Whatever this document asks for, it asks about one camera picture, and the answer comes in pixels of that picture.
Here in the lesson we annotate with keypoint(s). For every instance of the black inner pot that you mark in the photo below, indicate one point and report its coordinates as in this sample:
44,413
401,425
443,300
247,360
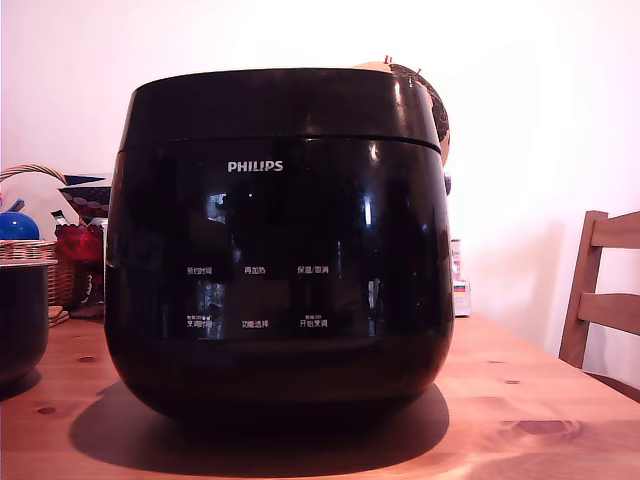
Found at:
20,320

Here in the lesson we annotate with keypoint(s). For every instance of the red glass jar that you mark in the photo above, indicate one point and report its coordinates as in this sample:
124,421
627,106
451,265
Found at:
75,245

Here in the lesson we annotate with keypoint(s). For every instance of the wooden chair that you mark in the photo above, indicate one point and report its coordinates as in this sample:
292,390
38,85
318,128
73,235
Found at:
600,305

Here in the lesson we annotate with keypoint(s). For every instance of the white printed carton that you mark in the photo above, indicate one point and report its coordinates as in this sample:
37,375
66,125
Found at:
461,290

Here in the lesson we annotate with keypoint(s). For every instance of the tan globe with dark pattern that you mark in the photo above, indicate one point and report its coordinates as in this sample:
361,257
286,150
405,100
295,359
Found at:
440,115

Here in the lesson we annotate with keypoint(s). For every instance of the dark blue patterned bowl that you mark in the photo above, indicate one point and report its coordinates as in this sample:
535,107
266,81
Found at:
87,197

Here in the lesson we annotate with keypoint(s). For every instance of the blue ball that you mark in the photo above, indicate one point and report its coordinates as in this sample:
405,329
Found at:
17,226

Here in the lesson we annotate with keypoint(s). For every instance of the black Philips rice cooker body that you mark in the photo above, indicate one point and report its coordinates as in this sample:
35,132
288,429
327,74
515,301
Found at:
280,225

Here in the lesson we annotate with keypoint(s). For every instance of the black rice cooker lid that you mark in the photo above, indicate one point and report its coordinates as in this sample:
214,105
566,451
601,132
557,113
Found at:
260,105

